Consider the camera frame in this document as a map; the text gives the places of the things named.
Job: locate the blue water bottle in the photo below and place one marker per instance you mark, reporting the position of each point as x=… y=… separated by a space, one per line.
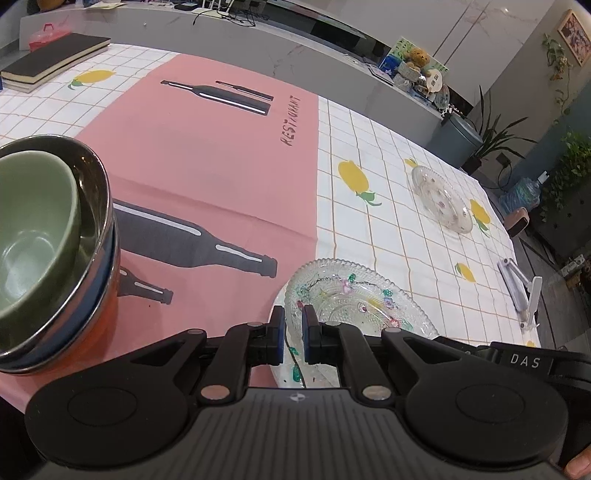
x=526 y=193

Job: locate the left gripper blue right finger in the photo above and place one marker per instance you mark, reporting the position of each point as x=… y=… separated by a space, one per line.
x=344 y=347

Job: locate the black notebook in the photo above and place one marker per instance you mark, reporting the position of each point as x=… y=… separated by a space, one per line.
x=38 y=67

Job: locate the small clear glass flowered plate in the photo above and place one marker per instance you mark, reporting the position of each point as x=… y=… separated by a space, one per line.
x=441 y=200

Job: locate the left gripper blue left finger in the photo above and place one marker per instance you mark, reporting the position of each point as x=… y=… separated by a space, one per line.
x=251 y=345

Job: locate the grey metal tablet stand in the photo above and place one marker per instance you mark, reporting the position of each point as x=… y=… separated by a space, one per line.
x=524 y=292

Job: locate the green ceramic bowl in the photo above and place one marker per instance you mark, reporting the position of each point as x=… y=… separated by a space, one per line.
x=40 y=219

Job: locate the framed wall picture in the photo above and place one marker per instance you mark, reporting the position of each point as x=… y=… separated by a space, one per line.
x=576 y=37

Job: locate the grey blue trash bin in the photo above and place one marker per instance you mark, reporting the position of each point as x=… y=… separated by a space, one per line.
x=455 y=141

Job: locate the white floral painted plate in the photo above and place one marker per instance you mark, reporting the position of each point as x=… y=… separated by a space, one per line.
x=294 y=372

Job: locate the checked lemon tablecloth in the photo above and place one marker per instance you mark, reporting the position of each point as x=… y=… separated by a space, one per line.
x=368 y=212

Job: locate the person's right hand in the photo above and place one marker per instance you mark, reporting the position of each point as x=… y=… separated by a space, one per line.
x=579 y=466

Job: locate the steel bowl blue exterior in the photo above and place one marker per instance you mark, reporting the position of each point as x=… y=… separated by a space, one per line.
x=97 y=256

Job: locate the teddy bear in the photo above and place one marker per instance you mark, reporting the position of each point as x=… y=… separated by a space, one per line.
x=417 y=58

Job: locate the pink small heater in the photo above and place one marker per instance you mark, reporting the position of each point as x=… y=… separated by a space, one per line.
x=516 y=221

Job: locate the pink plastic basket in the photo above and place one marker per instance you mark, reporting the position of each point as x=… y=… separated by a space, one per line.
x=46 y=35

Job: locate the pink restaurant placemat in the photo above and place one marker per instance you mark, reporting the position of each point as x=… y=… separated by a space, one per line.
x=223 y=162

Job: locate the steel bowl orange exterior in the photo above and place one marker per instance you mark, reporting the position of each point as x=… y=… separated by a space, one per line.
x=78 y=341

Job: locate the large clear glass plate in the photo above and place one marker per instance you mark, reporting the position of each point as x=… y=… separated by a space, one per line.
x=343 y=291

